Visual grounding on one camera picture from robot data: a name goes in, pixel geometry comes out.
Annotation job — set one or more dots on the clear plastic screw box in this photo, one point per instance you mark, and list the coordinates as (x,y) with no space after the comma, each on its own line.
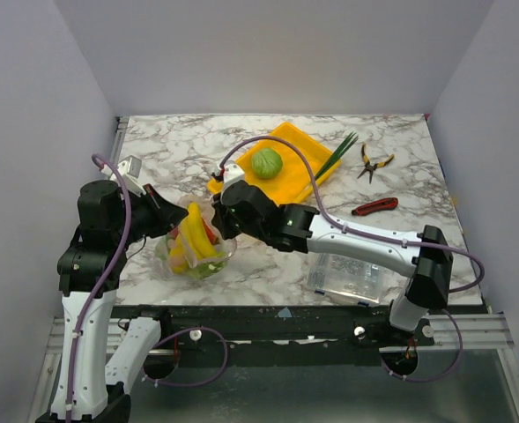
(346,280)

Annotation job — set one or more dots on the green chives bunch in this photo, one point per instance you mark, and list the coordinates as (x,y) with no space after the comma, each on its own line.
(341,150)

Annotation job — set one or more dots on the red utility knife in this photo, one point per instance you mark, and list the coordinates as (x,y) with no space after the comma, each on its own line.
(381,205)

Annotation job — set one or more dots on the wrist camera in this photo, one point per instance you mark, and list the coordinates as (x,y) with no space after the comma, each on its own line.
(228,174)
(129,169)

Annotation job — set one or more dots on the yellow banana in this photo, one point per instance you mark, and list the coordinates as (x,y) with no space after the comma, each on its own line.
(194,228)

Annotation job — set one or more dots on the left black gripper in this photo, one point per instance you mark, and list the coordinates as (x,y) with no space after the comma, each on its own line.
(167,213)

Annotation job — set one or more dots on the clear zip top bag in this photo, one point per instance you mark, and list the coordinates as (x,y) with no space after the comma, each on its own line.
(227,248)

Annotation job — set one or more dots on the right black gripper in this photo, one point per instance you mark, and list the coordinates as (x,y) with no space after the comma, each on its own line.
(223,218)

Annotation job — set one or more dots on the celery stalk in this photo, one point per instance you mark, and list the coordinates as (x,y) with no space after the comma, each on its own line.
(206,269)

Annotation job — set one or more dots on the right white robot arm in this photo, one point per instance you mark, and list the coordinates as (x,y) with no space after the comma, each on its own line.
(424,258)

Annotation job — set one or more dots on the red chili pepper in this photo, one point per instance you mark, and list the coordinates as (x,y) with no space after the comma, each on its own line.
(212,237)

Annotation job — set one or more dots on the yellow plastic tray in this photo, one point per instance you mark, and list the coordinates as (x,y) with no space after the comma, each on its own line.
(292,183)

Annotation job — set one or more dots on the yellow handled pliers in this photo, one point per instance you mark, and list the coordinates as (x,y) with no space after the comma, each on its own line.
(370,167)

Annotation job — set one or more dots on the green cabbage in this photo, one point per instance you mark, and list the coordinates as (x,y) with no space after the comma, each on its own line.
(266,164)

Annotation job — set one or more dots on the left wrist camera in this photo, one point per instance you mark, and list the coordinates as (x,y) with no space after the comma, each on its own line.
(129,169)

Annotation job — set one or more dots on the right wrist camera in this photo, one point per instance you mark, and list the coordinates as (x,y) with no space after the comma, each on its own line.
(228,174)

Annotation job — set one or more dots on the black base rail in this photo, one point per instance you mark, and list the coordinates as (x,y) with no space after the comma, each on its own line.
(270,336)

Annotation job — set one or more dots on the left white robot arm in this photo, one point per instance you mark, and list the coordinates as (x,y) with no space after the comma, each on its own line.
(94,386)

